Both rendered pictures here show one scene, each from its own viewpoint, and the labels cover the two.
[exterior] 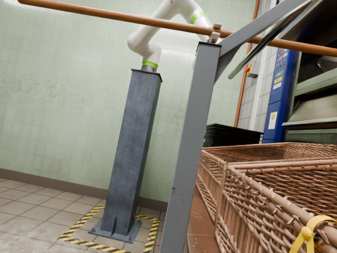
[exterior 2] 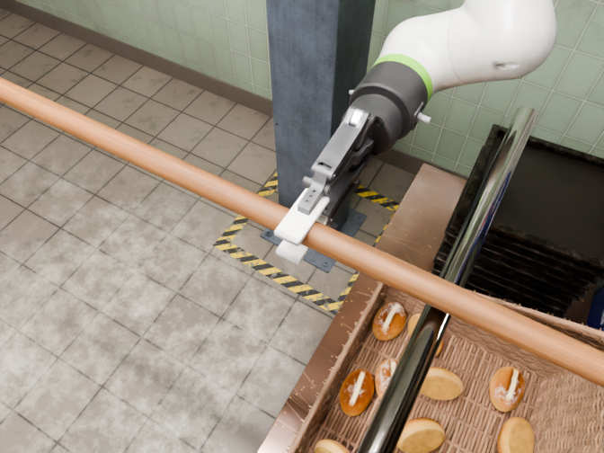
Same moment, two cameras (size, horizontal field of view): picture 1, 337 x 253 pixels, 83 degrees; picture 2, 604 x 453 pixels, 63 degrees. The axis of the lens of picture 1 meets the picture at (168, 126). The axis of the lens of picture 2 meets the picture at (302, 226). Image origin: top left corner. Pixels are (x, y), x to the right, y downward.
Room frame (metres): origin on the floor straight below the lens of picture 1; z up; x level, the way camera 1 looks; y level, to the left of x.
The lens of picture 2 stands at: (0.45, -0.26, 1.64)
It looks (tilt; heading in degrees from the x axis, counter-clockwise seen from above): 55 degrees down; 28
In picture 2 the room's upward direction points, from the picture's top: straight up
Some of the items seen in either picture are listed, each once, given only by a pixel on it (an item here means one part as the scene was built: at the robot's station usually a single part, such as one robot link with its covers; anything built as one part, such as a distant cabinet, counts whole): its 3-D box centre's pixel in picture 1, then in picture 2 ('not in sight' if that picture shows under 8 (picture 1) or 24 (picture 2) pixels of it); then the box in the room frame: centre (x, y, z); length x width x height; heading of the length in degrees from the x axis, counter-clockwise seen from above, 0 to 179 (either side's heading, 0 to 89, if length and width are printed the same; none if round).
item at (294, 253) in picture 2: (214, 37); (302, 235); (0.73, -0.11, 1.18); 0.07 x 0.03 x 0.01; 178
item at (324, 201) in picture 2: (215, 28); (302, 216); (0.73, -0.11, 1.21); 0.07 x 0.03 x 0.01; 178
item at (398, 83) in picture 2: not in sight; (389, 104); (0.96, -0.12, 1.20); 0.12 x 0.06 x 0.09; 88
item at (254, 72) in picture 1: (253, 70); not in sight; (1.64, -0.64, 1.46); 0.10 x 0.07 x 0.10; 178
